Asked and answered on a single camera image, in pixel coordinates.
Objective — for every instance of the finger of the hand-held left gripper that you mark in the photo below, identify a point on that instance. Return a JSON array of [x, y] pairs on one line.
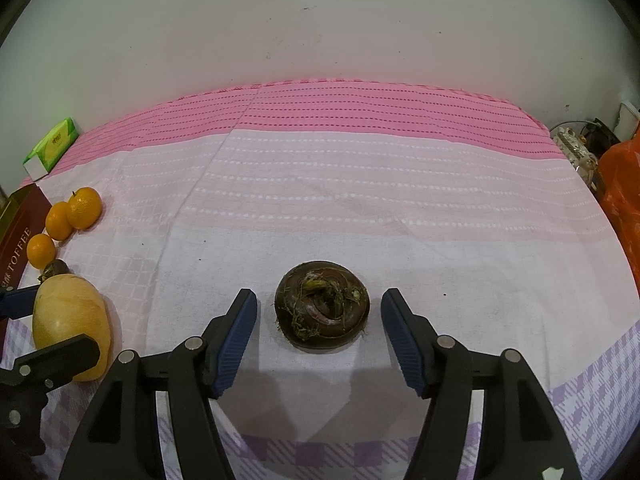
[[17, 303], [55, 361]]

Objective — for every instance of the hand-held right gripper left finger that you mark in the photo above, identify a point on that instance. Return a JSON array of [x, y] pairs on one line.
[[237, 345]]

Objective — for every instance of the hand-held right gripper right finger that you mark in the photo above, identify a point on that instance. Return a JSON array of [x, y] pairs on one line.
[[402, 345]]

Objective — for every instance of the yellow pear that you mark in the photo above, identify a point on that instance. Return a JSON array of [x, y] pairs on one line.
[[70, 312]]

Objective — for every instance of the orange tangerine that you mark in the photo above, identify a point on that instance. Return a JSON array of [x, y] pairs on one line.
[[84, 208], [41, 252], [58, 221]]

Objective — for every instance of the red and gold tin box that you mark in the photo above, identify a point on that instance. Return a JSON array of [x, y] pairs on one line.
[[25, 225]]

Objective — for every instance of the dark brown water chestnut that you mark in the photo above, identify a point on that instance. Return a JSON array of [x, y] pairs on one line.
[[322, 310]]

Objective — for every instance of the green tissue pack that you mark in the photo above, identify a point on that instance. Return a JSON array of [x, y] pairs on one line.
[[51, 150]]

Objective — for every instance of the pink and purple checked tablecloth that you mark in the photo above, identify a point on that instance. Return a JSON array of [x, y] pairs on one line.
[[350, 185]]

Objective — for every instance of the white power strip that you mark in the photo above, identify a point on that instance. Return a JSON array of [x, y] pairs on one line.
[[575, 149]]

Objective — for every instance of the orange plastic bag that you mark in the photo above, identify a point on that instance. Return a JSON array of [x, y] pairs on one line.
[[625, 195]]

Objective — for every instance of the white wall charger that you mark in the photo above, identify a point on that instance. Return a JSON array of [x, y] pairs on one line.
[[628, 121]]

